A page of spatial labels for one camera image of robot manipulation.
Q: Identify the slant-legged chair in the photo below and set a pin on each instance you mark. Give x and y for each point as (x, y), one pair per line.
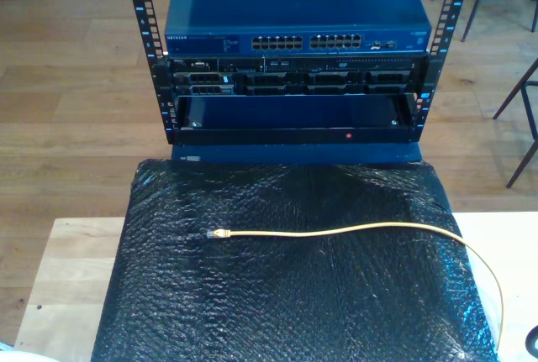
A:
(530, 110)

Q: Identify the black perforated rack post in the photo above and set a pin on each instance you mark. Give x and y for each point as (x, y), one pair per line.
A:
(452, 1)
(145, 22)

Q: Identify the black bubble mat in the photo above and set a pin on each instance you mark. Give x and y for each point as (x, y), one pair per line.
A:
(252, 295)

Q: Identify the blue network switch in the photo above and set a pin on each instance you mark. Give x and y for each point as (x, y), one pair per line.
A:
(294, 1)

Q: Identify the black rack server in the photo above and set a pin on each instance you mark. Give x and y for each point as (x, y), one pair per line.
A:
(294, 80)

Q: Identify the blue rack base plate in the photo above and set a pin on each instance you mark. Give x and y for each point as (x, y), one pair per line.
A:
(294, 154)

